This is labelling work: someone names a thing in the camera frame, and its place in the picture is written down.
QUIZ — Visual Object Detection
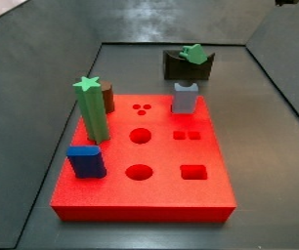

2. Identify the green three prong object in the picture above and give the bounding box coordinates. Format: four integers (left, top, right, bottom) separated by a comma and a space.
178, 44, 208, 64

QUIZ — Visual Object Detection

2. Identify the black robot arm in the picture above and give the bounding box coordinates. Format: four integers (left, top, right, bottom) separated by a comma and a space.
274, 0, 299, 6

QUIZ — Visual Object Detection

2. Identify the red peg board block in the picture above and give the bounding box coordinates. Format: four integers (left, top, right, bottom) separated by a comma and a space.
50, 95, 236, 223

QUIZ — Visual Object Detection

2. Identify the black curved fixture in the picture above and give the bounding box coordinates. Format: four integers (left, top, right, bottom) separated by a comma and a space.
162, 50, 214, 80

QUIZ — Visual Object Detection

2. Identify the green star peg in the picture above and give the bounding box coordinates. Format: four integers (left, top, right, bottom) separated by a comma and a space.
73, 77, 109, 145

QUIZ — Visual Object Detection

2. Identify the brown cylinder peg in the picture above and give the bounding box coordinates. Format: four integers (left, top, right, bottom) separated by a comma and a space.
99, 81, 114, 113

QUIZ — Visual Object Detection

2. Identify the dark blue peg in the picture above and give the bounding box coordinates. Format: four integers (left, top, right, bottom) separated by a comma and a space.
66, 146, 106, 179

